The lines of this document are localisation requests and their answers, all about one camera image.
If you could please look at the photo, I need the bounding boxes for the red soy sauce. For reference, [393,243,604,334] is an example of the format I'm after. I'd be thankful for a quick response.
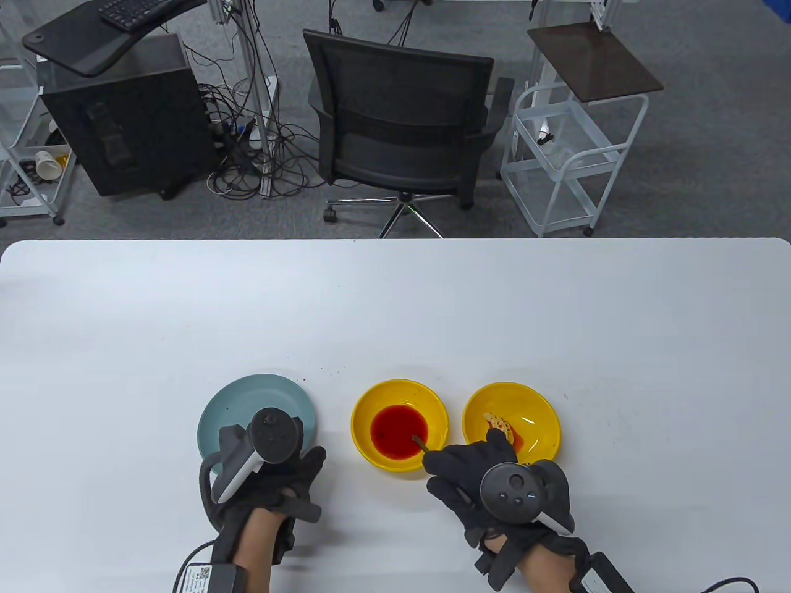
[370,405,429,460]

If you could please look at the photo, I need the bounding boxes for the teal plate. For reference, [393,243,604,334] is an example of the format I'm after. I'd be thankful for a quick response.
[197,374,318,464]

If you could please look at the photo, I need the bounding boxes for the dark grey motion controller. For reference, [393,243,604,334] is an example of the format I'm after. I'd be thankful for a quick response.
[198,408,305,532]
[480,458,575,536]

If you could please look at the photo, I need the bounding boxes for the white wire cart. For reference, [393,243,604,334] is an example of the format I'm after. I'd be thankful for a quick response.
[0,37,78,228]

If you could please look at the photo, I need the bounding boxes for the person's right hand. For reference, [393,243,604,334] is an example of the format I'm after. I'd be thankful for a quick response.
[422,428,538,547]

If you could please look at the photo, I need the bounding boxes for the yellow dumpling bowl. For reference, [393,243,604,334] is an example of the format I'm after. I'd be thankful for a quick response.
[463,382,561,467]

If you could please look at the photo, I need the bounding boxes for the black mesh office chair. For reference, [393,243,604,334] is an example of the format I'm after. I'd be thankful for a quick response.
[303,29,515,239]

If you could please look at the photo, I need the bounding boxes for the black keyboard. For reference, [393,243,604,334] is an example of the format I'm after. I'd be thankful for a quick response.
[99,0,186,32]

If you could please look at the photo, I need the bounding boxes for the tangle of black cables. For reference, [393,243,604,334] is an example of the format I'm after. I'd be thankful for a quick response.
[198,80,328,200]

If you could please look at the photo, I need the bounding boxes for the aluminium frame post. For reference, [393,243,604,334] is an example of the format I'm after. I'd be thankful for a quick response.
[238,0,276,166]

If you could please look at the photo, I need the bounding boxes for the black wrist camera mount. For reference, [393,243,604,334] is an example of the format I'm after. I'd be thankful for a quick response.
[473,534,591,591]
[272,494,323,524]

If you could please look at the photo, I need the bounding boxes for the pale dumpling with red dots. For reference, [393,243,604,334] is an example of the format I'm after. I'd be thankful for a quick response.
[484,411,517,440]

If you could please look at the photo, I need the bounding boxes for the yellow sauce bowl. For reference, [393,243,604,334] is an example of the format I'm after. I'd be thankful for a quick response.
[350,379,450,473]

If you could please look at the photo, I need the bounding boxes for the white cart brown top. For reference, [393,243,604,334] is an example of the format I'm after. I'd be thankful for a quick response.
[499,23,665,238]

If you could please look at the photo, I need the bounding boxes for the black computer tower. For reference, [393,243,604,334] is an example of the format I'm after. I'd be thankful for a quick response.
[38,34,217,200]

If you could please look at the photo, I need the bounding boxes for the person's right forearm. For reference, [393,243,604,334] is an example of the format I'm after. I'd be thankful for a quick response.
[516,537,588,593]

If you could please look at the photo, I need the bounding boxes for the person's left hand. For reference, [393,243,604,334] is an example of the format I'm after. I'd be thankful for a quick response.
[207,445,327,566]

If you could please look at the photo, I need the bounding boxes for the person's left forearm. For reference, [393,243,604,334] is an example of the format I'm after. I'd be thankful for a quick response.
[232,510,288,593]

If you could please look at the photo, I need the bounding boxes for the black cable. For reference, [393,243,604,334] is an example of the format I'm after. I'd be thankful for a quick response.
[698,576,761,593]

